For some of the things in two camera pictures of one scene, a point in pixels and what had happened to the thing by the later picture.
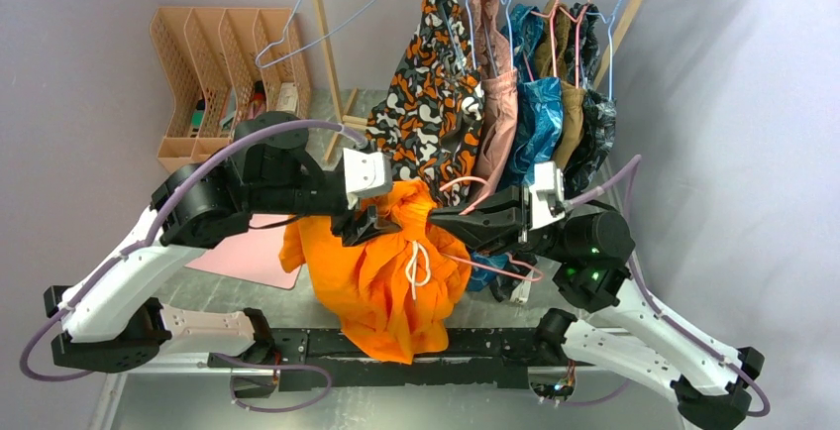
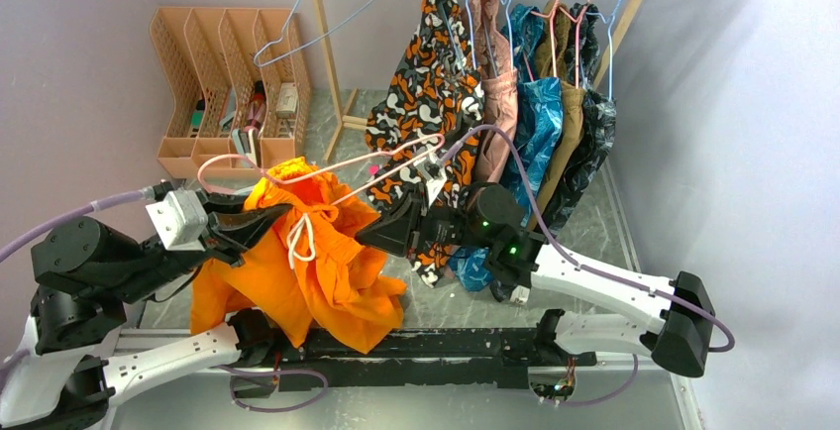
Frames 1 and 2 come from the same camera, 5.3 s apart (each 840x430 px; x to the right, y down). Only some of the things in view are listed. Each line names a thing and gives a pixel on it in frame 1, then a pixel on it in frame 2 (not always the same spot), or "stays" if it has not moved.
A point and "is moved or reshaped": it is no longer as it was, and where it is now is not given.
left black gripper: x=367 y=227 to x=231 y=229
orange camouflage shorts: x=429 y=118 stays
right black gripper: x=497 y=219 to x=394 y=231
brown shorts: x=554 y=58 stays
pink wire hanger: x=490 y=183 is moved or reshaped
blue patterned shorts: x=538 y=133 stays
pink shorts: x=499 y=91 stays
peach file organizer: x=222 y=65 stays
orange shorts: x=390 y=290 to x=309 y=270
